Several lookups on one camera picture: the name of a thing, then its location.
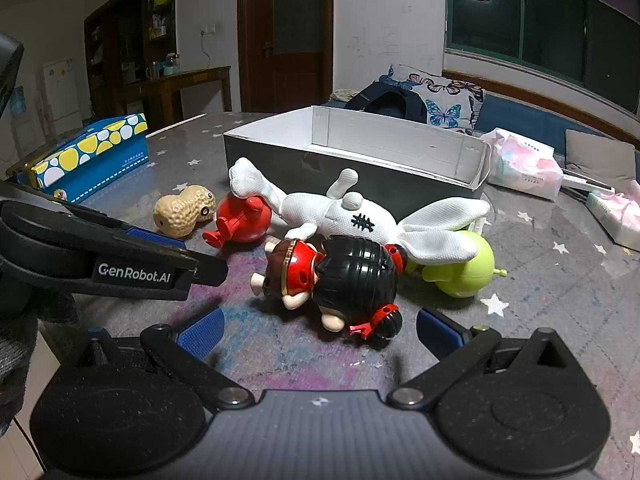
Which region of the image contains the green round toy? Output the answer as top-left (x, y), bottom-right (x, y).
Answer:
top-left (420, 230), bottom-right (508, 302)

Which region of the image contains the person's left hand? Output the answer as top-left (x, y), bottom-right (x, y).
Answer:
top-left (0, 296), bottom-right (77, 438)

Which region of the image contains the dark wooden cabinet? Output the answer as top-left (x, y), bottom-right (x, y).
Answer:
top-left (83, 0), bottom-right (178, 117)

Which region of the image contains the black-haired doll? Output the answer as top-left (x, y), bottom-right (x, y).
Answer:
top-left (252, 234), bottom-right (405, 344)

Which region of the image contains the water dispenser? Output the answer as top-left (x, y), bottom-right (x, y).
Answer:
top-left (6, 85), bottom-right (29, 133)

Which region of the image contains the dark wooden side table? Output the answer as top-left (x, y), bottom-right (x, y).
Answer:
top-left (121, 66), bottom-right (232, 129)

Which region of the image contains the white plush rabbit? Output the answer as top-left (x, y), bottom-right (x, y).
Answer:
top-left (228, 156), bottom-right (492, 267)

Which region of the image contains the butterfly print pillow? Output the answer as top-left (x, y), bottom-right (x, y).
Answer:
top-left (378, 64), bottom-right (487, 136)

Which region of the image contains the pink tissue pack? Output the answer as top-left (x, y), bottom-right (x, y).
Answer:
top-left (585, 179), bottom-right (640, 254)
top-left (479, 127), bottom-right (563, 202)

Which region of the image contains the dark window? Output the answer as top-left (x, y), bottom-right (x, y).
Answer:
top-left (442, 0), bottom-right (640, 117)

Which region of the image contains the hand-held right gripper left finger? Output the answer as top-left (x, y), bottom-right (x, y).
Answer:
top-left (75, 307), bottom-right (256, 411)

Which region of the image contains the grey star-print tablecloth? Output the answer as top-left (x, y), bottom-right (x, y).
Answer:
top-left (4, 111), bottom-right (640, 480)

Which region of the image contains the red round toy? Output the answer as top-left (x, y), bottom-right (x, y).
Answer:
top-left (202, 192), bottom-right (275, 248)

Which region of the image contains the blue yellow-dotted tissue box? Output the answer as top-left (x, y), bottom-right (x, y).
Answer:
top-left (14, 112), bottom-right (150, 205)

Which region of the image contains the beige peanut toy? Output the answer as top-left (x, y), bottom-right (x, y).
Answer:
top-left (153, 185), bottom-right (216, 238)

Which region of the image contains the white refrigerator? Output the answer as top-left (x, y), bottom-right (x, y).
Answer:
top-left (42, 58), bottom-right (76, 122)

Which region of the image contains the black backpack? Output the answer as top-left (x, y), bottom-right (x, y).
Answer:
top-left (345, 80), bottom-right (429, 124)

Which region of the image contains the white cardboard box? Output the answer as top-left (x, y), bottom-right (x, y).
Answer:
top-left (222, 105), bottom-right (493, 206)

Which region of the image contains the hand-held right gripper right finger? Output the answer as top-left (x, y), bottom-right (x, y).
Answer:
top-left (387, 308), bottom-right (576, 409)

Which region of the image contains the brown wooden door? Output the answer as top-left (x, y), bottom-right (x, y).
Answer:
top-left (236, 0), bottom-right (335, 114)

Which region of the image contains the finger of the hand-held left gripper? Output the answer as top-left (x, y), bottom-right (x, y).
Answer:
top-left (29, 239), bottom-right (230, 303)
top-left (65, 204), bottom-right (189, 251)

